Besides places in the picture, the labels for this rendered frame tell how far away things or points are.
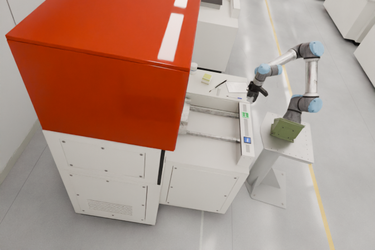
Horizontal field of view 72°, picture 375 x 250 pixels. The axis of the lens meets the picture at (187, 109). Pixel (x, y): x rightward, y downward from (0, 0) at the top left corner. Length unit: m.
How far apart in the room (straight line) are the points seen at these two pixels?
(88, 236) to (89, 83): 1.65
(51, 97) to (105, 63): 0.39
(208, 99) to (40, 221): 1.80
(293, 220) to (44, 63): 2.57
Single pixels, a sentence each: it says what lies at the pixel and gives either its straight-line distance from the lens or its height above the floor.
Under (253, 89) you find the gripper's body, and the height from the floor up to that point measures 1.25.
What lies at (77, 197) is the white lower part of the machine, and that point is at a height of 0.40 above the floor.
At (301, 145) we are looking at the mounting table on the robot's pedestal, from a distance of 2.40.
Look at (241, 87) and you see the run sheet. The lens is 2.43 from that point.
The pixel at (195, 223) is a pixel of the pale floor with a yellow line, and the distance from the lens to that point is 2.65.
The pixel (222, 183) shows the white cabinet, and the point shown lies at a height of 0.62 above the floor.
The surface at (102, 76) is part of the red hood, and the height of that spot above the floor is 1.70.
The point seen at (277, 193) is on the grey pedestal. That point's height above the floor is 0.01.
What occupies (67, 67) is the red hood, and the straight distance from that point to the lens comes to 1.23.
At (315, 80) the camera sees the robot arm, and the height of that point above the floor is 1.34.
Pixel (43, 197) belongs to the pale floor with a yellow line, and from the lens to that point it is 2.85.
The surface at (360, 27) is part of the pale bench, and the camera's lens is 6.44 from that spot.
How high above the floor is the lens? 2.45
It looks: 46 degrees down
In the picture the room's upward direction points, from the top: 12 degrees clockwise
